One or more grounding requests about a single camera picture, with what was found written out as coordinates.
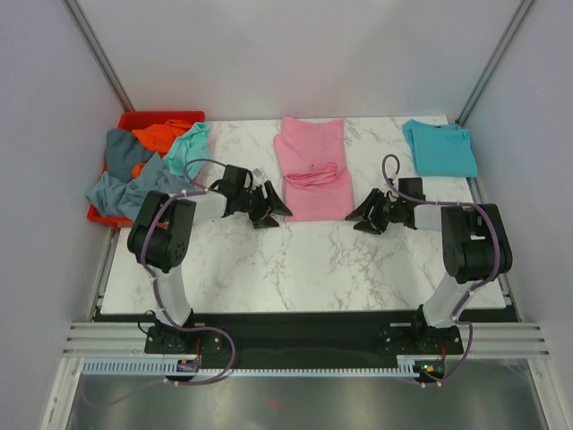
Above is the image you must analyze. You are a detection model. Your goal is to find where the aluminium extrusion rail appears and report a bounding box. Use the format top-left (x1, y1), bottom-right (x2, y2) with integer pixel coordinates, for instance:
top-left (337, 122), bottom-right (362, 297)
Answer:
top-left (64, 322), bottom-right (550, 359)

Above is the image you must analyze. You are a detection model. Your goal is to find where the folded teal t shirt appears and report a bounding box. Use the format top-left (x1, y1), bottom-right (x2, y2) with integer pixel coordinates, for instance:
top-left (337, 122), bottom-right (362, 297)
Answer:
top-left (402, 120), bottom-right (478, 178)

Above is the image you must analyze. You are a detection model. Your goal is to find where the mint green t shirt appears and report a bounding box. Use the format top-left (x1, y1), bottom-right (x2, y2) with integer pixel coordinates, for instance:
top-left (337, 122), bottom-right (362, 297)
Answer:
top-left (163, 122), bottom-right (211, 178)

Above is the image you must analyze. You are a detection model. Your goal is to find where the grey blue t shirt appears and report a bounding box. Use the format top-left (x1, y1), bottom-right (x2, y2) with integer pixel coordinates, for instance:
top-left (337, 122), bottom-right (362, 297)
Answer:
top-left (86, 128), bottom-right (193, 220)

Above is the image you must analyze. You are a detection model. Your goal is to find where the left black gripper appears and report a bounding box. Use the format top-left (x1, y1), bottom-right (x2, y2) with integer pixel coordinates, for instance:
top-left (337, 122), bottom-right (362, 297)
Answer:
top-left (235, 182), bottom-right (291, 230)

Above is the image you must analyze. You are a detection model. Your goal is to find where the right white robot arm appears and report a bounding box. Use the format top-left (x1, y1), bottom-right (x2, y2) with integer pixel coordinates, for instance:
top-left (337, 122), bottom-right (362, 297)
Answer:
top-left (346, 178), bottom-right (513, 355)

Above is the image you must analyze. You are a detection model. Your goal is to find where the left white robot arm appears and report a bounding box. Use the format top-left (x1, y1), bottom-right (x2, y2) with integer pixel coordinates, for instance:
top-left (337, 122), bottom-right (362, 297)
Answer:
top-left (127, 165), bottom-right (293, 354)

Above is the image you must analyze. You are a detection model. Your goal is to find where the left frame post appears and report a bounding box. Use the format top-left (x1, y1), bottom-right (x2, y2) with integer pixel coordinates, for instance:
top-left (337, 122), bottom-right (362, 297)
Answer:
top-left (62, 0), bottom-right (134, 112)

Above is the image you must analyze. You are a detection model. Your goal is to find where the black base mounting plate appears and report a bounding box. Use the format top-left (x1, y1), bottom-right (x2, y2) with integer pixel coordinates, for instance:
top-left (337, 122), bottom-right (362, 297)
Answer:
top-left (96, 311), bottom-right (517, 368)

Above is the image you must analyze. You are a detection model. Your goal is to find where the orange t shirt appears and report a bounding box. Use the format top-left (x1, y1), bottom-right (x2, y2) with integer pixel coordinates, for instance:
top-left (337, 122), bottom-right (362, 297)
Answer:
top-left (132, 119), bottom-right (192, 158)

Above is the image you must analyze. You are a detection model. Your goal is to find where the white slotted cable duct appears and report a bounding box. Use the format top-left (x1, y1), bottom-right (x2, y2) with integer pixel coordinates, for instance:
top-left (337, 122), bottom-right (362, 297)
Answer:
top-left (82, 357), bottom-right (445, 377)

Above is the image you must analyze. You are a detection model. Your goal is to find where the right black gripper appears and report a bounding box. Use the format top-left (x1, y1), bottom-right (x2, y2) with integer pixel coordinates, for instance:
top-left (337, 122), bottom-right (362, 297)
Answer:
top-left (346, 188), bottom-right (405, 236)

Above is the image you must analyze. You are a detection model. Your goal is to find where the pink t shirt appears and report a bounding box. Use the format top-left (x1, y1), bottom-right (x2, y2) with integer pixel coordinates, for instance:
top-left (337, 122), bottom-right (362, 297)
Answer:
top-left (274, 116), bottom-right (354, 222)

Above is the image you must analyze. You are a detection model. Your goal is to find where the right frame post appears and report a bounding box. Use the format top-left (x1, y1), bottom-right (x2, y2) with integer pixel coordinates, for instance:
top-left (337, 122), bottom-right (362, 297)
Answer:
top-left (455, 0), bottom-right (537, 126)

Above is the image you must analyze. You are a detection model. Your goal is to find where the frame post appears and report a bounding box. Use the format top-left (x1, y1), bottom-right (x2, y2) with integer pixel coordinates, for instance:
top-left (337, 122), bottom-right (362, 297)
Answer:
top-left (455, 0), bottom-right (537, 126)
top-left (62, 0), bottom-right (134, 112)

